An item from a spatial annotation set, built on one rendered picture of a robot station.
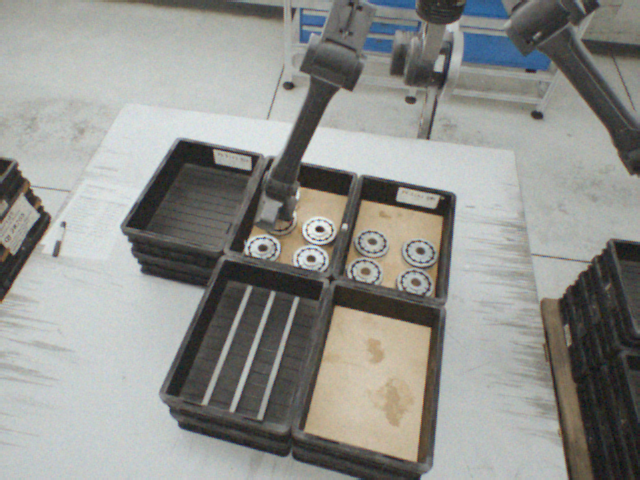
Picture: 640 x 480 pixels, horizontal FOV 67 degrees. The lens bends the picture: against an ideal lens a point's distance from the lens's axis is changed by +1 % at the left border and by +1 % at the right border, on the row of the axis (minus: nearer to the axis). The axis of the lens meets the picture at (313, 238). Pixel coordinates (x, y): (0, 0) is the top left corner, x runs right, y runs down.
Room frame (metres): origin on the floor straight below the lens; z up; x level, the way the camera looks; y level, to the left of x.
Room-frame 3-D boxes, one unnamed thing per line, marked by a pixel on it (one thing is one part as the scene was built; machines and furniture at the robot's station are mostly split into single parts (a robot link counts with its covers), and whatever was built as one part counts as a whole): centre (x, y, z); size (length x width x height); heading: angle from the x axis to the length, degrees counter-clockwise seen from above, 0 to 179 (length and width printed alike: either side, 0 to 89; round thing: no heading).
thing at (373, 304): (0.45, -0.16, 0.87); 0.40 x 0.30 x 0.11; 169
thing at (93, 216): (1.01, 0.75, 0.70); 0.33 x 0.23 x 0.01; 175
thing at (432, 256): (0.83, -0.31, 0.86); 0.10 x 0.10 x 0.01
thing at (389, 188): (0.84, -0.24, 0.87); 0.40 x 0.30 x 0.11; 169
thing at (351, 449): (0.45, -0.16, 0.92); 0.40 x 0.30 x 0.02; 169
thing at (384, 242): (0.85, -0.17, 0.86); 0.10 x 0.10 x 0.01
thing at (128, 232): (0.96, 0.35, 0.92); 0.40 x 0.30 x 0.02; 169
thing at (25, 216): (1.19, 1.20, 0.41); 0.31 x 0.02 x 0.16; 175
